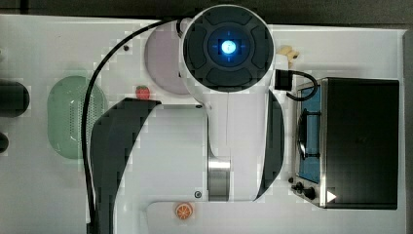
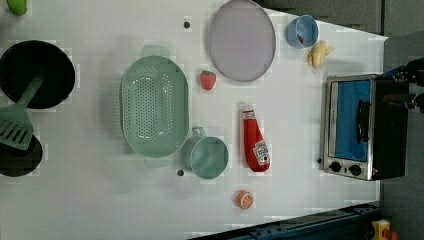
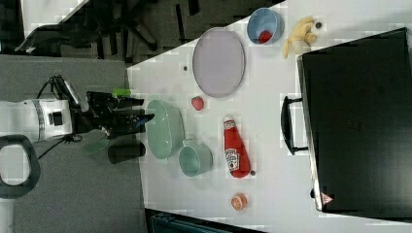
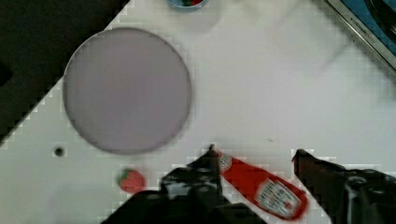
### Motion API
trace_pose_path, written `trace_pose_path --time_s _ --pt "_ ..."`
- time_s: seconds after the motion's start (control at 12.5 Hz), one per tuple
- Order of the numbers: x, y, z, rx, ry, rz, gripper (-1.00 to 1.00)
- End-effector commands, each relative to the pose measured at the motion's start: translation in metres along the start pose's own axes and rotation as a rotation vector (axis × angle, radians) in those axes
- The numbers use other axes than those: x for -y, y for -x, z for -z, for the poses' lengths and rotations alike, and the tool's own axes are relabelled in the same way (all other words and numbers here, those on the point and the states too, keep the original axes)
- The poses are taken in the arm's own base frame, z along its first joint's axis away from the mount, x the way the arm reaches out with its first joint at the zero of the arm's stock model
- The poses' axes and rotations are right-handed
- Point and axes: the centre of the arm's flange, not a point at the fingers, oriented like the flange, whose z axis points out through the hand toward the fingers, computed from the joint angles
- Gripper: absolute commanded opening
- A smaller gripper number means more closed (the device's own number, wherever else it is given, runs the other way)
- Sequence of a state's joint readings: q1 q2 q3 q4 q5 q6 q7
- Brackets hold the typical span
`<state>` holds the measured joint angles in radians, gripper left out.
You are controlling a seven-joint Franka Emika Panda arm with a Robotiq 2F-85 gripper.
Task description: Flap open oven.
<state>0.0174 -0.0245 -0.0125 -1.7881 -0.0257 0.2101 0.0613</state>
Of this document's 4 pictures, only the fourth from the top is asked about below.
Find round grey plate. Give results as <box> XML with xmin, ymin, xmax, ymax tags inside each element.
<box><xmin>63</xmin><ymin>28</ymin><xmax>192</xmax><ymax>154</ymax></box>

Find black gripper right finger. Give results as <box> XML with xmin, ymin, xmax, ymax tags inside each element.
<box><xmin>292</xmin><ymin>149</ymin><xmax>396</xmax><ymax>224</ymax></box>

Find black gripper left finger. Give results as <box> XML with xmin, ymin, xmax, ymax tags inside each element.
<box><xmin>160</xmin><ymin>144</ymin><xmax>223</xmax><ymax>212</ymax></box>

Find red toy strawberry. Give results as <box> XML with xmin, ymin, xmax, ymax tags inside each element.
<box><xmin>117</xmin><ymin>169</ymin><xmax>146</xmax><ymax>193</ymax></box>

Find black toaster oven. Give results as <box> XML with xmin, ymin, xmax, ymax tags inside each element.
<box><xmin>322</xmin><ymin>0</ymin><xmax>396</xmax><ymax>70</ymax></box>

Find blue cup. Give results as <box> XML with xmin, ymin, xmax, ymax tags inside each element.
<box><xmin>166</xmin><ymin>0</ymin><xmax>208</xmax><ymax>9</ymax></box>

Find red ketchup bottle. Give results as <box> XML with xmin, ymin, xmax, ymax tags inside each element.
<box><xmin>218</xmin><ymin>151</ymin><xmax>308</xmax><ymax>221</ymax></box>

